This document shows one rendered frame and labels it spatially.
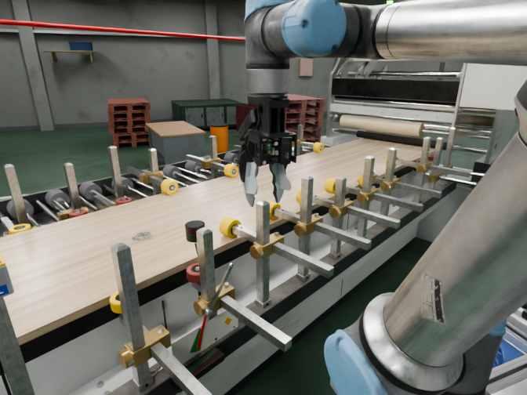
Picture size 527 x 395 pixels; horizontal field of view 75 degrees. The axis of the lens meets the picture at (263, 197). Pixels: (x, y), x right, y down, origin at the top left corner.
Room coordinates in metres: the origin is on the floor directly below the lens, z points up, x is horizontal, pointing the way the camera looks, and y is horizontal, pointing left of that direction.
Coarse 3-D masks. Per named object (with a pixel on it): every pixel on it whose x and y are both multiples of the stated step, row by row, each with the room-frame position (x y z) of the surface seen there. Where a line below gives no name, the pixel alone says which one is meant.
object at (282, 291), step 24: (408, 216) 1.98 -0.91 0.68; (384, 240) 1.76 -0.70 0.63; (336, 264) 1.40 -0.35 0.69; (288, 288) 1.20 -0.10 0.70; (312, 288) 1.27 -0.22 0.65; (264, 312) 1.05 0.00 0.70; (240, 336) 0.96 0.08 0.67; (192, 360) 0.83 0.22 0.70; (144, 384) 0.72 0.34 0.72; (168, 384) 0.76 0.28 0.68
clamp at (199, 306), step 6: (216, 288) 0.96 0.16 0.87; (222, 288) 0.96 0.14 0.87; (228, 288) 0.96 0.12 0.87; (222, 294) 0.93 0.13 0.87; (228, 294) 0.95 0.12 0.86; (234, 294) 0.97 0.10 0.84; (198, 300) 0.90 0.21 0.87; (204, 300) 0.90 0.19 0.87; (210, 300) 0.90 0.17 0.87; (216, 300) 0.91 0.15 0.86; (198, 306) 0.89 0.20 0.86; (204, 306) 0.88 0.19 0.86; (216, 306) 0.91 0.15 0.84; (198, 312) 0.89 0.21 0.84
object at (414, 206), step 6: (348, 186) 1.76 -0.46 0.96; (348, 192) 1.74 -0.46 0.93; (354, 192) 1.71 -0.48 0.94; (378, 198) 1.62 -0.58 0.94; (384, 198) 1.59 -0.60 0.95; (390, 198) 1.57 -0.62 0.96; (396, 198) 1.57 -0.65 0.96; (396, 204) 1.55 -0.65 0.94; (402, 204) 1.53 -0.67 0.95; (408, 204) 1.51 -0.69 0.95; (414, 204) 1.50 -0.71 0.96; (420, 204) 1.50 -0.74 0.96; (414, 210) 1.49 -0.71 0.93; (420, 210) 1.47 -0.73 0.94
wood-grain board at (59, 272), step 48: (384, 144) 3.11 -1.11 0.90; (192, 192) 1.82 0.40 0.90; (240, 192) 1.82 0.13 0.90; (288, 192) 1.82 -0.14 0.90; (0, 240) 1.25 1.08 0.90; (48, 240) 1.25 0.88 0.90; (96, 240) 1.25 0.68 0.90; (144, 240) 1.25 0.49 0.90; (240, 240) 1.27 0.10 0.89; (48, 288) 0.92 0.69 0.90; (96, 288) 0.92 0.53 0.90
